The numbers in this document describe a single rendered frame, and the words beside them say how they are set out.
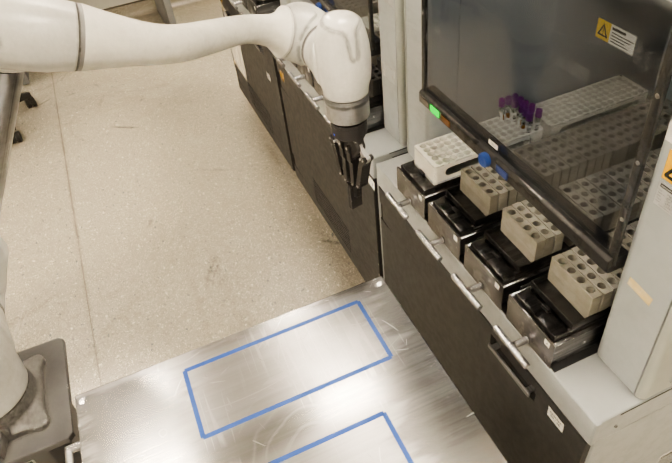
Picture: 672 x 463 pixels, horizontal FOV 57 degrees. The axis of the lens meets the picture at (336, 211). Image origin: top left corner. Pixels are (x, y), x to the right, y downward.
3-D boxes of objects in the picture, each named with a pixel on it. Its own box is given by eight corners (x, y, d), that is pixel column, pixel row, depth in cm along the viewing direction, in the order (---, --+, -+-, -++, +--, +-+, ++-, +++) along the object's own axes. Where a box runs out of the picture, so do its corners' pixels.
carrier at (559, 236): (561, 254, 121) (566, 232, 117) (552, 257, 120) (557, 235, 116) (525, 219, 129) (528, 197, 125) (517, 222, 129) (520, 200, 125)
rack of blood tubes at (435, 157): (516, 129, 156) (518, 109, 152) (541, 149, 149) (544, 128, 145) (413, 166, 149) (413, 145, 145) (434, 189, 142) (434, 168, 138)
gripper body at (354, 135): (375, 117, 123) (377, 155, 129) (350, 101, 128) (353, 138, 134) (345, 132, 120) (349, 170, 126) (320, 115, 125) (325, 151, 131)
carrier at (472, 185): (497, 216, 131) (499, 194, 127) (488, 219, 130) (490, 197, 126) (466, 186, 139) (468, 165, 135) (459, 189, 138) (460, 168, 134)
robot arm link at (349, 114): (350, 75, 125) (352, 100, 129) (313, 91, 121) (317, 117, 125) (378, 92, 119) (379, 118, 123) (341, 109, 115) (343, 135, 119)
